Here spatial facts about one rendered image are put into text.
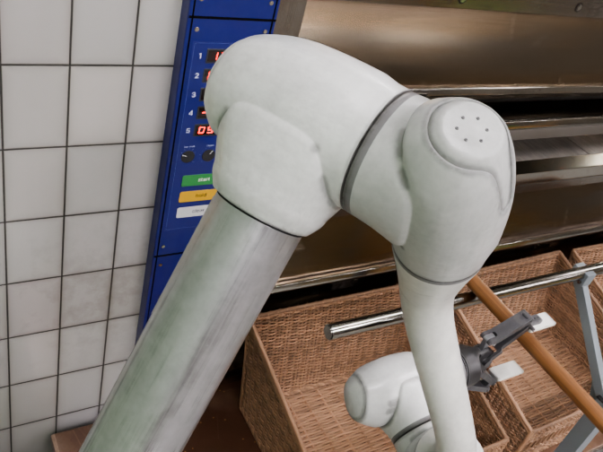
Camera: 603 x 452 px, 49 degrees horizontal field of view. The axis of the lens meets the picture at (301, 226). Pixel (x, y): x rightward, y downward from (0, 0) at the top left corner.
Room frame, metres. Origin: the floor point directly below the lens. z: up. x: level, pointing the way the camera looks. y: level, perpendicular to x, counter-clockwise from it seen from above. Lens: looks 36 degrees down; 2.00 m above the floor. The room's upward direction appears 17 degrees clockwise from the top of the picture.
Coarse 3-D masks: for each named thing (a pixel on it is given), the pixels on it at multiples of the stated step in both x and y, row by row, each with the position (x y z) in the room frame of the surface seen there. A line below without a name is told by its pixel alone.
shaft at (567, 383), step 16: (480, 288) 1.08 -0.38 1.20; (496, 304) 1.04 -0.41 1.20; (528, 336) 0.97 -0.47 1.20; (544, 352) 0.94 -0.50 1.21; (544, 368) 0.92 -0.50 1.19; (560, 368) 0.91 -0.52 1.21; (560, 384) 0.89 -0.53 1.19; (576, 384) 0.88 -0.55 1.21; (576, 400) 0.86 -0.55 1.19; (592, 400) 0.86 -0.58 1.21; (592, 416) 0.83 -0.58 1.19
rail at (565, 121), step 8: (504, 120) 1.36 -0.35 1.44; (512, 120) 1.37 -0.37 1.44; (520, 120) 1.39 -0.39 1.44; (528, 120) 1.40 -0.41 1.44; (536, 120) 1.41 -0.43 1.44; (544, 120) 1.43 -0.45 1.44; (552, 120) 1.45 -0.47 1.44; (560, 120) 1.46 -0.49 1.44; (568, 120) 1.48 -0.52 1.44; (576, 120) 1.50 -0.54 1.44; (584, 120) 1.52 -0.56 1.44; (592, 120) 1.54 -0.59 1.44; (600, 120) 1.56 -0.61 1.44; (512, 128) 1.37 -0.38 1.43; (520, 128) 1.38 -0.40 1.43
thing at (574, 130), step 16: (496, 112) 1.50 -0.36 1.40; (512, 112) 1.53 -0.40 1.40; (528, 112) 1.55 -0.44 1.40; (544, 112) 1.58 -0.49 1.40; (560, 112) 1.61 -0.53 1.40; (576, 112) 1.64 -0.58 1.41; (592, 112) 1.68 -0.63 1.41; (528, 128) 1.40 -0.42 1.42; (544, 128) 1.43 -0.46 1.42; (560, 128) 1.47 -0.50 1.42; (576, 128) 1.50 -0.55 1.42; (592, 128) 1.54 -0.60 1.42
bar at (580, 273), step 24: (576, 264) 1.33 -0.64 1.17; (600, 264) 1.35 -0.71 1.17; (504, 288) 1.14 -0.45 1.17; (528, 288) 1.18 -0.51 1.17; (576, 288) 1.30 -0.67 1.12; (384, 312) 0.95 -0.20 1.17; (336, 336) 0.87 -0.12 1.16; (600, 360) 1.20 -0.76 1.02; (600, 384) 1.17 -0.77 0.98; (576, 432) 1.14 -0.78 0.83
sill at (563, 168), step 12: (576, 156) 1.91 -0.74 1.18; (588, 156) 1.93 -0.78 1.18; (600, 156) 1.96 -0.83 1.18; (516, 168) 1.70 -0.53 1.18; (528, 168) 1.73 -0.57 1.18; (540, 168) 1.75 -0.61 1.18; (552, 168) 1.77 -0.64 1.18; (564, 168) 1.80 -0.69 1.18; (576, 168) 1.83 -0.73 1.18; (588, 168) 1.86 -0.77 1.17; (600, 168) 1.90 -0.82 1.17; (516, 180) 1.67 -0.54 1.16; (528, 180) 1.71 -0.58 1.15; (540, 180) 1.74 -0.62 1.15; (552, 180) 1.78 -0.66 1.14
